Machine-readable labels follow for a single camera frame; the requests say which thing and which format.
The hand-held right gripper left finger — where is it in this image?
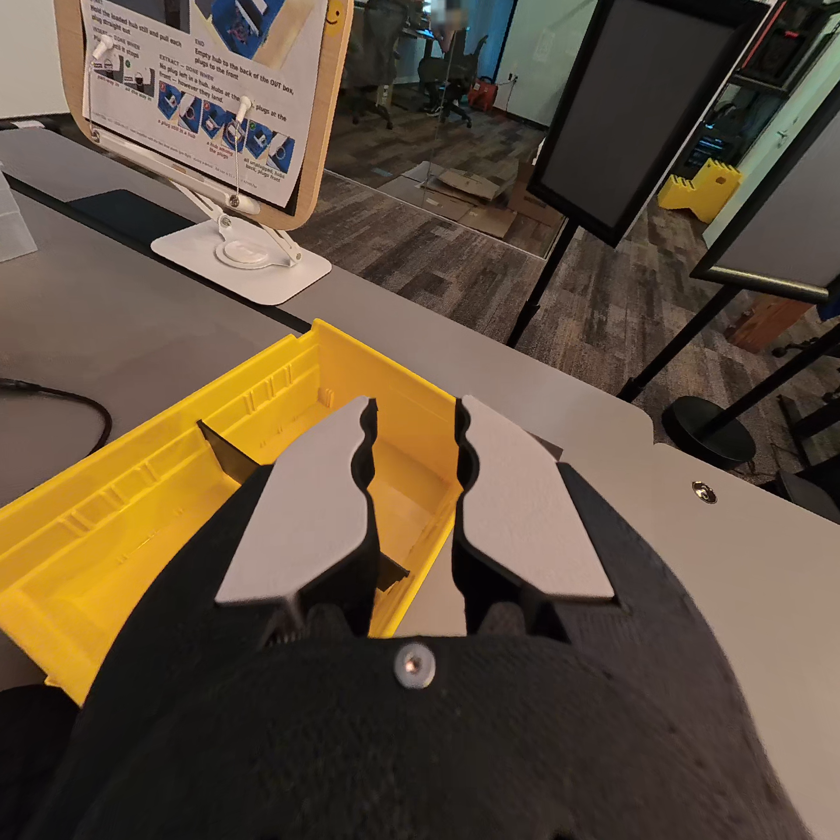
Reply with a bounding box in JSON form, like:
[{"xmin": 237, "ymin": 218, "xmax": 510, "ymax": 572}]
[{"xmin": 213, "ymin": 395, "xmax": 383, "ymax": 639}]

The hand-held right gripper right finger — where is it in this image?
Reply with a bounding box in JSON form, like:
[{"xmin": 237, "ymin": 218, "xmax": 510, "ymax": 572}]
[{"xmin": 451, "ymin": 393, "xmax": 619, "ymax": 639}]

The yellow plastic bin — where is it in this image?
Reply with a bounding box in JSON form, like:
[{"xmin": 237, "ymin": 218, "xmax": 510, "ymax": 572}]
[{"xmin": 0, "ymin": 318, "xmax": 464, "ymax": 707}]

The thick black hub cable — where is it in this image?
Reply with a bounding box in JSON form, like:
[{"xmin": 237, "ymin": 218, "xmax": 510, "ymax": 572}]
[{"xmin": 0, "ymin": 376, "xmax": 115, "ymax": 456}]

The clear plastic bin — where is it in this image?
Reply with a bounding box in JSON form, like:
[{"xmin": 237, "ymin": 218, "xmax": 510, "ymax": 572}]
[{"xmin": 0, "ymin": 168, "xmax": 40, "ymax": 266}]

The small yellow floor sign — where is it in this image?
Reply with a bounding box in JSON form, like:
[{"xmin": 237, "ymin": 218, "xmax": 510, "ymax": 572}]
[{"xmin": 655, "ymin": 157, "xmax": 745, "ymax": 215}]

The black framed display screen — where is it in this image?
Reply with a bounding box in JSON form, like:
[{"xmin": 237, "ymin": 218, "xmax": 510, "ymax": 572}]
[{"xmin": 615, "ymin": 90, "xmax": 840, "ymax": 473}]

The black display panel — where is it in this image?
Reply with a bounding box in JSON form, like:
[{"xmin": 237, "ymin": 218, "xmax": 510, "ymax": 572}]
[{"xmin": 504, "ymin": 0, "xmax": 778, "ymax": 351}]

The instruction poster board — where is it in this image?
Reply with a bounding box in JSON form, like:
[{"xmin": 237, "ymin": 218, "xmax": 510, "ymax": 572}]
[{"xmin": 52, "ymin": 0, "xmax": 355, "ymax": 235}]

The black office chair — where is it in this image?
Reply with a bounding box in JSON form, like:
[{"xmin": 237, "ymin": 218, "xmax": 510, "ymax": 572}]
[{"xmin": 418, "ymin": 20, "xmax": 484, "ymax": 130}]

